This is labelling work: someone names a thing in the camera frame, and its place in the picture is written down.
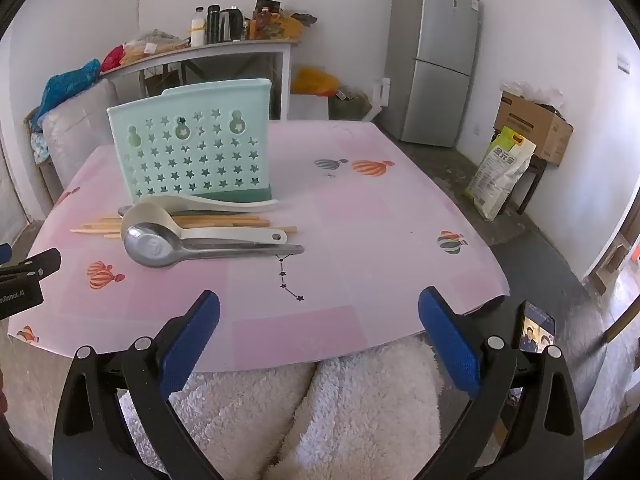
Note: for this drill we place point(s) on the brown cardboard box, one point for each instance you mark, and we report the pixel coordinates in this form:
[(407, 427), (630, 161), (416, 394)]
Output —
[(537, 127)]

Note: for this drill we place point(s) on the bagged white quilt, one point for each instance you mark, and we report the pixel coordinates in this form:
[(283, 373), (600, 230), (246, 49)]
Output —
[(80, 130)]

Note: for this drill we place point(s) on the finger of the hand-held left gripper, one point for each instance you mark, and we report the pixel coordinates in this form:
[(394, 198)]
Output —
[(5, 253), (35, 265)]

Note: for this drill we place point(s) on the white wall switch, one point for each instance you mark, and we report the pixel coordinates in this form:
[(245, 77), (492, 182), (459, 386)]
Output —
[(623, 63)]

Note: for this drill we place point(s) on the clear bags of food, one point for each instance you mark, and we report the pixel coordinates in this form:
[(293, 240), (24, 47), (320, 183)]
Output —
[(152, 45)]

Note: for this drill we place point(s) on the metal ladle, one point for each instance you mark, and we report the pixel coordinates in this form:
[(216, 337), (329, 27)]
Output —
[(150, 247)]

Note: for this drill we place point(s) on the white and green rice bag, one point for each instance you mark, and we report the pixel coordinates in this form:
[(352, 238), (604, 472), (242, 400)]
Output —
[(500, 175)]

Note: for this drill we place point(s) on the black electric kettle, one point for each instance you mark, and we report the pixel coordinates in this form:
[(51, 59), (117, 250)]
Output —
[(231, 25)]

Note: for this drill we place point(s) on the small dark wooden stool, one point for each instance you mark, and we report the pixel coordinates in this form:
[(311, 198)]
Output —
[(531, 180)]

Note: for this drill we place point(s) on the white box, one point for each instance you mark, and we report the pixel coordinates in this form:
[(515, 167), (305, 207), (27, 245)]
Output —
[(309, 107)]

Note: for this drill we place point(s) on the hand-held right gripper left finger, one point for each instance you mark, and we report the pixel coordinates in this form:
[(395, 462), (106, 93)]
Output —
[(192, 342)]

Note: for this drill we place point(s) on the white plastic bottle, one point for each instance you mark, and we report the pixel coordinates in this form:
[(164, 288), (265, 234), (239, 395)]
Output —
[(198, 27)]

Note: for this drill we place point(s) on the dark green bag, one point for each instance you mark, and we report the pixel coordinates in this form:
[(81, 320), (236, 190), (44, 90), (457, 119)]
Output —
[(350, 106)]

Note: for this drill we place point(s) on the mint green utensil holder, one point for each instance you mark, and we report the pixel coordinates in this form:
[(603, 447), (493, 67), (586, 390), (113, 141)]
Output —
[(200, 110)]

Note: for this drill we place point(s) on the silver refrigerator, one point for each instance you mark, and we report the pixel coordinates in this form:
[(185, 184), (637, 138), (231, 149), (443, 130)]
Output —
[(430, 60)]

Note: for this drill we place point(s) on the yellow plastic bag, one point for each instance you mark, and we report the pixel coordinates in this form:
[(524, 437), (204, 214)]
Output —
[(315, 81)]

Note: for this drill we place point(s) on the black thermos flask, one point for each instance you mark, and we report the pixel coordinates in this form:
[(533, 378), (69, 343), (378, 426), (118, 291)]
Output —
[(213, 24)]

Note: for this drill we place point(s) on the white side table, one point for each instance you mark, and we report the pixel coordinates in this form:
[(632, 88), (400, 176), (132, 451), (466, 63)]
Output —
[(225, 49)]

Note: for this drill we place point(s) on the red plastic bag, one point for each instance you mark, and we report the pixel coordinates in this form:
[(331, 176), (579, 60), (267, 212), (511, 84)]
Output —
[(112, 59)]

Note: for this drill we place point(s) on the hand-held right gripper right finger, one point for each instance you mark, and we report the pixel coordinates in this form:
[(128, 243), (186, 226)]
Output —
[(447, 342)]

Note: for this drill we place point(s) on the black smartphone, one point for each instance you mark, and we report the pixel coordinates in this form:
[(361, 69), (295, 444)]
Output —
[(536, 330)]

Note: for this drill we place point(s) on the pink printed tablecloth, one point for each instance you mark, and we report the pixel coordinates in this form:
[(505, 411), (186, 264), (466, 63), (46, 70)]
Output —
[(360, 240)]

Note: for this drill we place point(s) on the white plastic appliance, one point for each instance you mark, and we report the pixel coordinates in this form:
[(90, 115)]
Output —
[(378, 97)]

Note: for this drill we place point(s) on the blue plastic bag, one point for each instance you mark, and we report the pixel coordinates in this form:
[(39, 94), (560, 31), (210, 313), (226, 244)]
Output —
[(65, 87)]

